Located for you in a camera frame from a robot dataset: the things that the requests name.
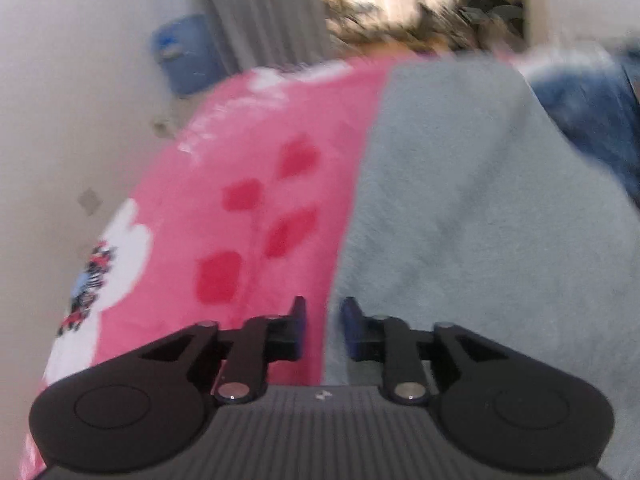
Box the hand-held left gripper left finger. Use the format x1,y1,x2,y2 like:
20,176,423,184
139,296,307,406

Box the grey sweatpants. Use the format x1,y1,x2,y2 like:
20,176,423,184
322,57,640,468

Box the blue water barrel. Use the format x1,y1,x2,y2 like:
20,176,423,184
150,14,226,96

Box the pink floral blanket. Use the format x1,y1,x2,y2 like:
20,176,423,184
15,55,401,480

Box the blue jeans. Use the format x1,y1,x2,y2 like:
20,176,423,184
520,42,640,188

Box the grey curtain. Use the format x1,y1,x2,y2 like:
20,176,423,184
185,0,333,73

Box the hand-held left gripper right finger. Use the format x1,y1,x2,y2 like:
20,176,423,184
340,296,503,406

